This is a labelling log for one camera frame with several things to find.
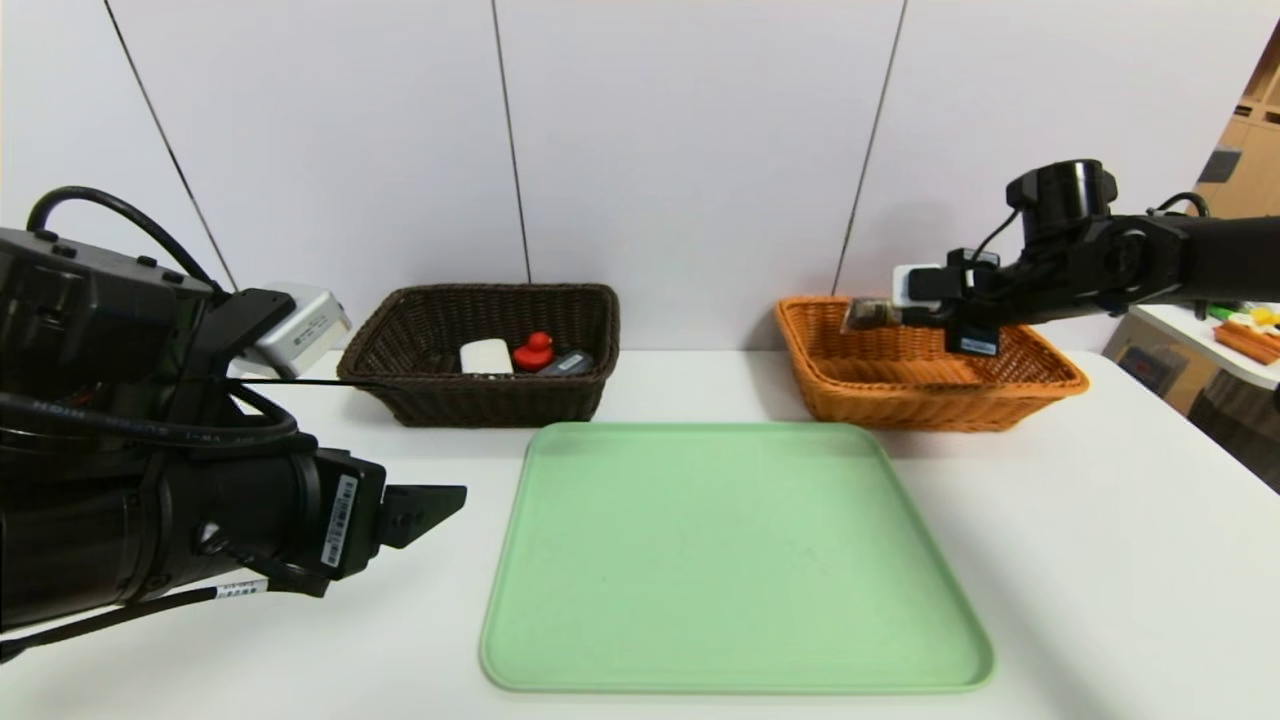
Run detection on orange waffle toy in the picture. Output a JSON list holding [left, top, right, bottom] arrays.
[[1212, 312, 1280, 363]]

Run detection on white side table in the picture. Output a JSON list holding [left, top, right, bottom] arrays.
[[1103, 300, 1280, 393]]

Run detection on light green plastic tray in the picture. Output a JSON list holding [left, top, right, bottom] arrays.
[[480, 421, 996, 694]]

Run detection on white soap bar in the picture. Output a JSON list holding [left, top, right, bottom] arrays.
[[459, 339, 515, 376]]

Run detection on dark brown wicker basket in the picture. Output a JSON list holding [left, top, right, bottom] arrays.
[[338, 284, 622, 429]]

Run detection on chocolate balls pack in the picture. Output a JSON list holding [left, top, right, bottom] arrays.
[[842, 296, 906, 334]]

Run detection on black camera cable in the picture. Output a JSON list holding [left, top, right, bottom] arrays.
[[25, 186, 216, 291]]

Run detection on red rubber duck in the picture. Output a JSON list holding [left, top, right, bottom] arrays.
[[512, 331, 556, 373]]

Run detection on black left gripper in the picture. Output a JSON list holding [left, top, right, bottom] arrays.
[[208, 447, 468, 582]]

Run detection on black labelled arm cable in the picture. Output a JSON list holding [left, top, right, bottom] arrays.
[[0, 578, 271, 661]]

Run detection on wooden shelf unit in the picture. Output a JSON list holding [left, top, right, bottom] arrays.
[[1190, 20, 1280, 221]]

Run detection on orange wicker basket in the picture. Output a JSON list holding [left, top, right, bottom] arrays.
[[775, 295, 1089, 433]]

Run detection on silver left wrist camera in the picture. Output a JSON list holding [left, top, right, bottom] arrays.
[[232, 283, 353, 379]]

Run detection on dark storage bin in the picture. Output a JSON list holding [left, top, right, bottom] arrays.
[[1185, 370, 1280, 491]]

